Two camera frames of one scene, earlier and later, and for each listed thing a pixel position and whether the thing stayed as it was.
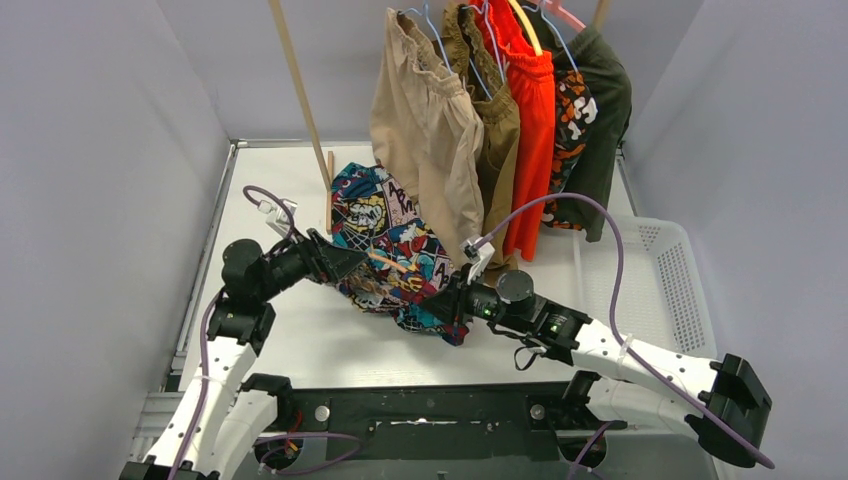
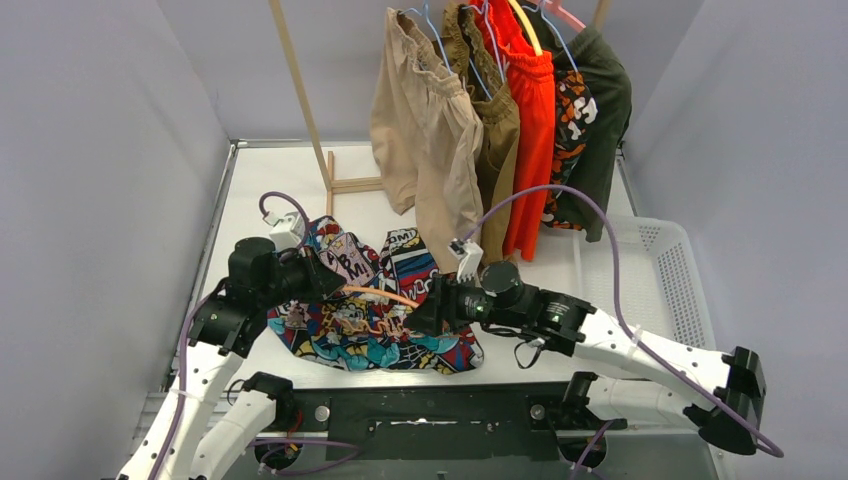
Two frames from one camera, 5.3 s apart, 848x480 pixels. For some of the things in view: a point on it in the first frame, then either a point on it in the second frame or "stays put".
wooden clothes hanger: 388,261 → 378,292
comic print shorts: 409,258 → 363,324
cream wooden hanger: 527,27 stays put
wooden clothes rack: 601,13 stays put
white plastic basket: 661,297 stays put
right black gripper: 451,304 stays put
